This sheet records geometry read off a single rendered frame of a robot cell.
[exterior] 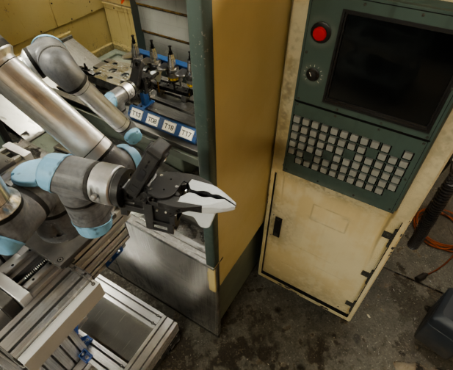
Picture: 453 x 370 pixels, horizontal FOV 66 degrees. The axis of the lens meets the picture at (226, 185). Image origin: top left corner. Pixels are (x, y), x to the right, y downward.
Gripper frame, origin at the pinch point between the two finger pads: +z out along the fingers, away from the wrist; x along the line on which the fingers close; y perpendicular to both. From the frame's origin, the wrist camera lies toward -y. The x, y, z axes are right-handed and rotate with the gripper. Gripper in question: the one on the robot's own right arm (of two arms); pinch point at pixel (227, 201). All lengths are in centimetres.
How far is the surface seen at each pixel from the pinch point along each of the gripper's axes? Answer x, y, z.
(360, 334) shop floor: -80, 149, 62
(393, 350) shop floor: -76, 149, 80
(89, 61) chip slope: -188, 58, -162
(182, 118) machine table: -117, 53, -57
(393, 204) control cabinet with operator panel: -64, 42, 44
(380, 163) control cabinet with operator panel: -64, 26, 36
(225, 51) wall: -37.9, -11.8, -12.1
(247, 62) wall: -50, -6, -9
